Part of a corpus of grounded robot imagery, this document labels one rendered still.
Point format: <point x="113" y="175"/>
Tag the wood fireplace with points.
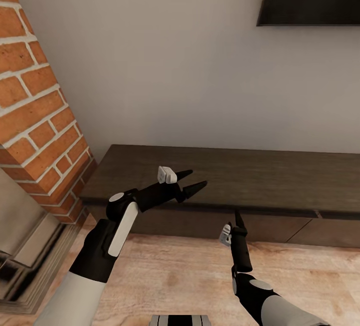
<point x="33" y="247"/>

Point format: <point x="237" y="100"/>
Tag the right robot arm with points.
<point x="258" y="297"/>

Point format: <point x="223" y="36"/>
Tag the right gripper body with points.
<point x="238" y="240"/>

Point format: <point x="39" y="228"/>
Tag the cabinet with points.
<point x="282" y="196"/>

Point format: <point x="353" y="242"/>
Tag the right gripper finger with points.
<point x="239" y="221"/>

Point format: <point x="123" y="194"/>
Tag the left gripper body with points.
<point x="164" y="192"/>

